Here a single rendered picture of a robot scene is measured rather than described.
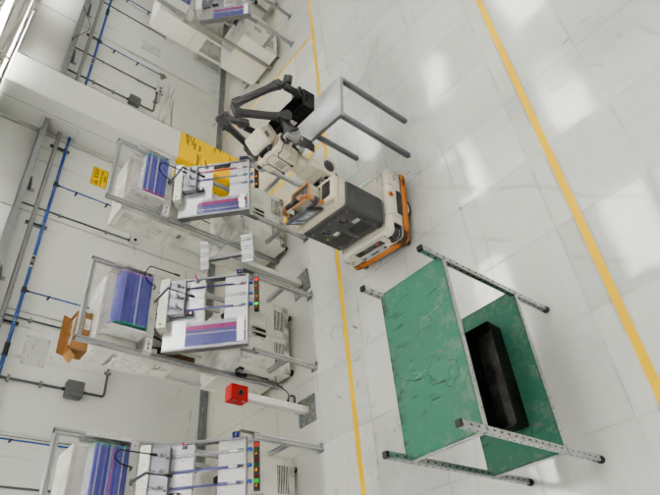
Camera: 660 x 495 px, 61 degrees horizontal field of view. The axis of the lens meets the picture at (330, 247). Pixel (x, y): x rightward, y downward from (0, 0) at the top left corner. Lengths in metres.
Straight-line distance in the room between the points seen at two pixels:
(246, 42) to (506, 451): 6.76
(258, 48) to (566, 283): 6.12
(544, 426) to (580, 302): 0.81
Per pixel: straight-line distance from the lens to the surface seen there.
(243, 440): 4.35
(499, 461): 3.15
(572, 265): 3.58
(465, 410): 2.54
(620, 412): 3.26
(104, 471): 4.33
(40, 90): 7.45
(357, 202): 4.26
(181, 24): 8.45
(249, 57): 8.60
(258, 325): 5.24
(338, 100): 4.71
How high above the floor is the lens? 2.90
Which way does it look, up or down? 33 degrees down
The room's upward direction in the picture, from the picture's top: 67 degrees counter-clockwise
